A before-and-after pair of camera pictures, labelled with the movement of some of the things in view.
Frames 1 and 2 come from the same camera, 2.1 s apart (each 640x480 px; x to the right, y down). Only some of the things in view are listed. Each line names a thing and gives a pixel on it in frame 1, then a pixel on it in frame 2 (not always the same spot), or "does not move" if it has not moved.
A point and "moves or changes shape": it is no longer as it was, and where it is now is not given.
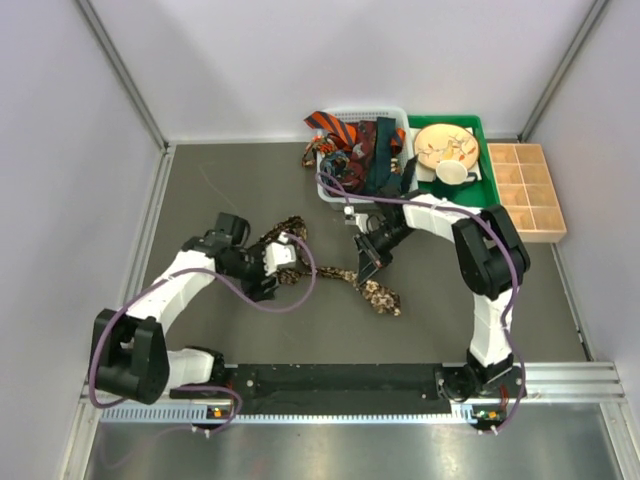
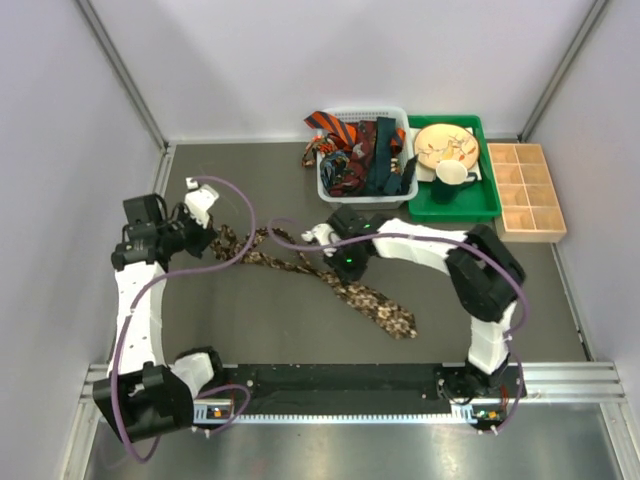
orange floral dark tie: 320,146 does not move
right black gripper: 373,259 to 347,275
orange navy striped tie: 345,130 does not move
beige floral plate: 441,142 does not move
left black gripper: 253,288 to 204,236
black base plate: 391,389 does not move
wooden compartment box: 526,189 does not move
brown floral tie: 377,298 moves or changes shape
